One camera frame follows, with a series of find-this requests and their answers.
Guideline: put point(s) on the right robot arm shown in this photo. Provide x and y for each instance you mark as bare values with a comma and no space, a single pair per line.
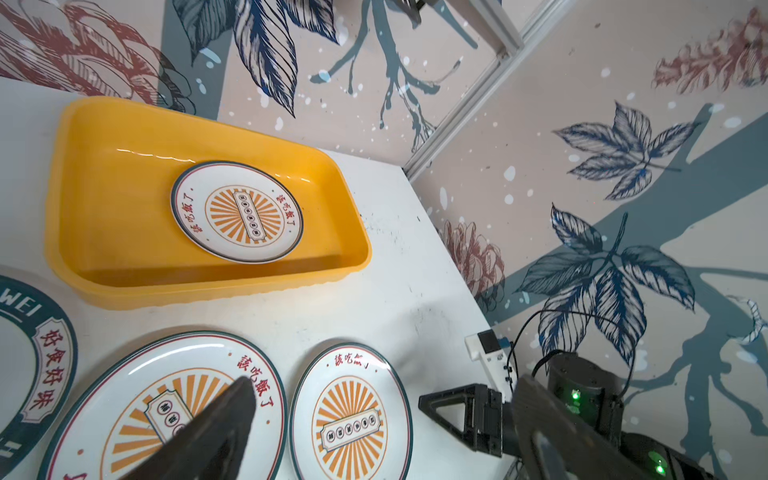
596,396

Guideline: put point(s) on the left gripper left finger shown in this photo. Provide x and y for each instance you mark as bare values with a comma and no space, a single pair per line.
213,445

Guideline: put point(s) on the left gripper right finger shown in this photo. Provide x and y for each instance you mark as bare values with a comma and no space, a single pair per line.
557,444

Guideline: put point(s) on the orange sunburst plate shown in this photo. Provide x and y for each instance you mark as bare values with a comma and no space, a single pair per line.
131,411
351,417
237,212

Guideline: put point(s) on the green rim plate front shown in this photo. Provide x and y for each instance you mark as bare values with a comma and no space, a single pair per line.
38,364

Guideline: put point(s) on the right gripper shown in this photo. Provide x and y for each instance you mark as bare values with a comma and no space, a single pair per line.
476,416

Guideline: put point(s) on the yellow plastic bin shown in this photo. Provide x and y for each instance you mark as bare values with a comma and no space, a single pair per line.
111,235

